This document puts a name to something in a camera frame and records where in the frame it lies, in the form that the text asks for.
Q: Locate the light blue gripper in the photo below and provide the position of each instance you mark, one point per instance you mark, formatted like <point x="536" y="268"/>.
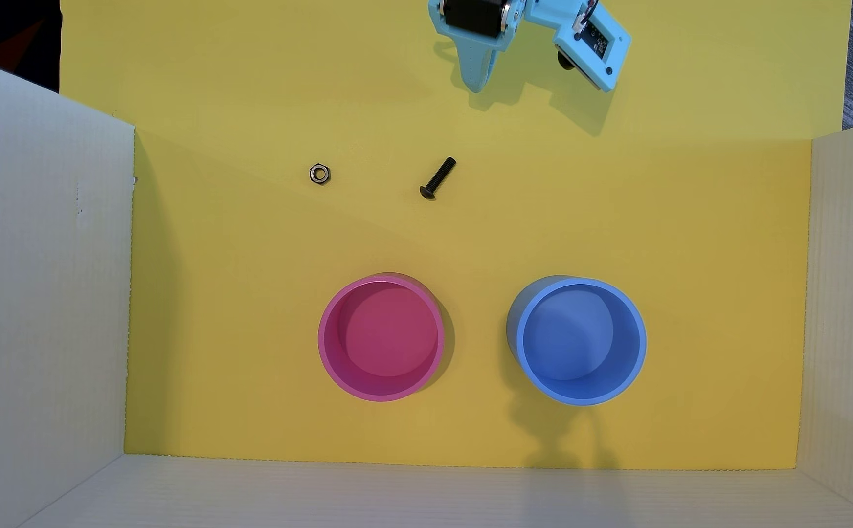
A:
<point x="481" y="57"/>

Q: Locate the black bolt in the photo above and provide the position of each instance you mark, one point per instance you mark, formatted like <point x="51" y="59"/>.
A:
<point x="437" y="178"/>

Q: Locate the silver hex nut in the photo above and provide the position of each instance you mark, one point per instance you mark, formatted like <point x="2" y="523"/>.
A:
<point x="319" y="174"/>

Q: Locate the pink round cup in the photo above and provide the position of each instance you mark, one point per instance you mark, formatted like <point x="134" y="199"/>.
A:
<point x="390" y="345"/>

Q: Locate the blue round cup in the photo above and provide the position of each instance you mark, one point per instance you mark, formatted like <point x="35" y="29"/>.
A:
<point x="577" y="345"/>

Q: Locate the yellow paper mat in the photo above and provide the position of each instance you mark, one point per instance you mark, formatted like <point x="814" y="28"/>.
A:
<point x="250" y="293"/>

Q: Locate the white corrugated board wall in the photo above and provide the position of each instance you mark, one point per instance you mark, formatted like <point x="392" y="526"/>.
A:
<point x="852" y="308"/>
<point x="38" y="293"/>
<point x="434" y="495"/>

